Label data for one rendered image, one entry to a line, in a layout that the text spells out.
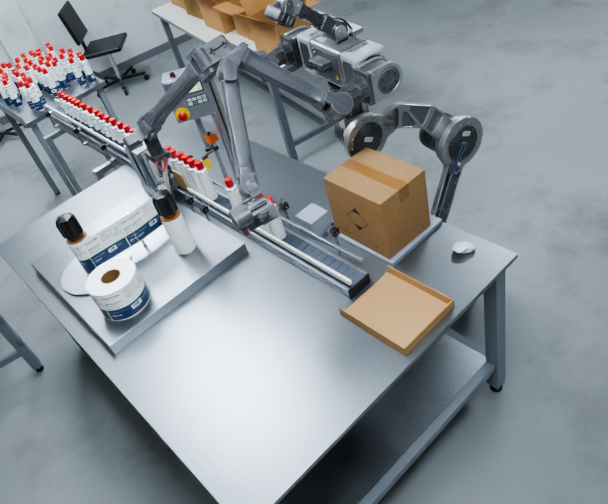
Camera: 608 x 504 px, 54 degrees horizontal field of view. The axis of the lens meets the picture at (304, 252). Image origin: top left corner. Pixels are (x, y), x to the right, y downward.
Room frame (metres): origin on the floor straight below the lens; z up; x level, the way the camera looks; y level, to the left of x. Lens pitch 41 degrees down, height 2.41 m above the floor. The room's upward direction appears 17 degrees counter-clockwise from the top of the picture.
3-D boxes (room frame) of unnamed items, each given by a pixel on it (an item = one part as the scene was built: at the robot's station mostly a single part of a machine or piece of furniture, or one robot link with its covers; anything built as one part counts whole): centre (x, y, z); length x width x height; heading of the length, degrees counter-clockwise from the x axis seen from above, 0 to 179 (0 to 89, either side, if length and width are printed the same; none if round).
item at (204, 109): (2.35, 0.26, 1.38); 0.17 x 0.10 x 0.19; 87
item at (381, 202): (1.79, -0.33, 0.99); 0.30 x 0.24 x 0.27; 30
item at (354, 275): (2.22, 0.27, 0.86); 1.65 x 0.08 x 0.04; 32
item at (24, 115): (4.28, 1.43, 0.46); 0.72 x 0.62 x 0.93; 32
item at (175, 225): (2.01, 0.47, 1.03); 0.09 x 0.09 x 0.30
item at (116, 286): (1.79, 0.73, 0.95); 0.20 x 0.20 x 0.14
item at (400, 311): (1.37, -0.25, 0.85); 0.30 x 0.26 x 0.04; 32
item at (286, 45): (2.29, -0.15, 1.45); 0.09 x 0.08 x 0.12; 21
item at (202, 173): (2.32, 0.33, 0.98); 0.05 x 0.05 x 0.20
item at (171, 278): (2.09, 0.72, 0.86); 0.80 x 0.67 x 0.05; 32
